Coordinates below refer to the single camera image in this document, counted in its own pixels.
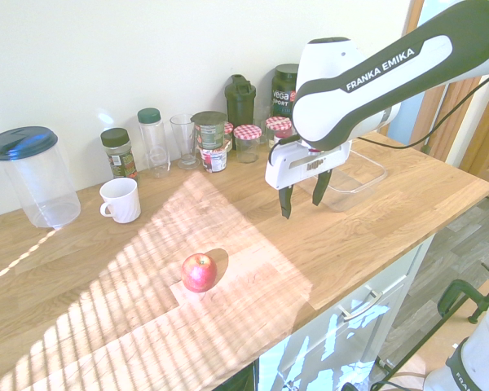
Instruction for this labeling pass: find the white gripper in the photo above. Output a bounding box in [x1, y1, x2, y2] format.
[264, 139, 354, 220]

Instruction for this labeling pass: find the wooden door frame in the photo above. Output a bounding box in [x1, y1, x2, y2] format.
[402, 0, 489, 174]

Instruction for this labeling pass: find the red apple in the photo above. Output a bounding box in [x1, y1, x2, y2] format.
[181, 253, 218, 293]

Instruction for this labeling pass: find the green labelled tin can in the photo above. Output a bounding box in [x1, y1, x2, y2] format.
[191, 111, 227, 151]

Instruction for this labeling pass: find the white cabinet drawer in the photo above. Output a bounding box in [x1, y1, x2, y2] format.
[258, 234, 437, 391]

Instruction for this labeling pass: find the large clear jug blue lid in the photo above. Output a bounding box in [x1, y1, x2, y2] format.
[0, 125, 82, 229]

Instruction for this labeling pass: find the white ceramic mug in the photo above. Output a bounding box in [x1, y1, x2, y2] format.
[99, 177, 142, 225]

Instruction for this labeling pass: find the black Vega Sport tub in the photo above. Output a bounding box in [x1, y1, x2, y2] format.
[271, 63, 301, 119]

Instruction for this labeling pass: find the black table clamp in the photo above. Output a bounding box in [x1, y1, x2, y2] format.
[438, 263, 489, 325]

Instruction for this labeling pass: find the dark lidded spice jar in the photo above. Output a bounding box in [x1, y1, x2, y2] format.
[100, 127, 140, 183]

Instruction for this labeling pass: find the black shaker bottle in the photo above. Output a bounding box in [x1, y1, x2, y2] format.
[223, 73, 257, 130]

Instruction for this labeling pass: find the tall clear drinking glass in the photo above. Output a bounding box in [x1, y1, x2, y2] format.
[170, 114, 201, 171]

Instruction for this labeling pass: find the clear bottle green cap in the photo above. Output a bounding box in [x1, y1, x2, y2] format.
[137, 108, 171, 180]

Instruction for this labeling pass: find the metal drawer handle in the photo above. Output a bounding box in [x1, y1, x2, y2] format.
[337, 284, 385, 323]

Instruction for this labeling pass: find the clear rectangular plastic container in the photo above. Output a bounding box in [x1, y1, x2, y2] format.
[297, 148, 389, 213]

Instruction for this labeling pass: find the yogurt pot red label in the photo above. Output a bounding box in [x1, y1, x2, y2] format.
[199, 146, 229, 174]

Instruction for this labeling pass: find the glass jar checkered lid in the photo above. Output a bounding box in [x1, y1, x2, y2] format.
[233, 124, 262, 165]
[222, 121, 235, 152]
[265, 116, 293, 149]

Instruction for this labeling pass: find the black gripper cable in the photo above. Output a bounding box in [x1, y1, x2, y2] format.
[267, 72, 489, 167]

